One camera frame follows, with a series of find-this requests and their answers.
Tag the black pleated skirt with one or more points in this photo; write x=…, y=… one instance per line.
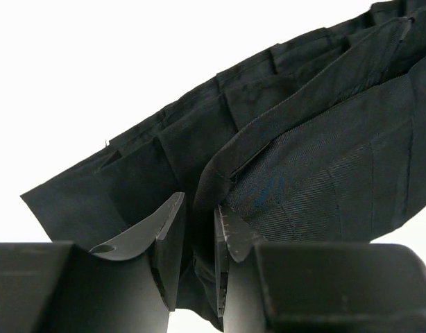
x=321, y=138

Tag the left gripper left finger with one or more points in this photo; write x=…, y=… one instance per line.
x=126, y=284

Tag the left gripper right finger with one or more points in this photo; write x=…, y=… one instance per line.
x=265, y=286

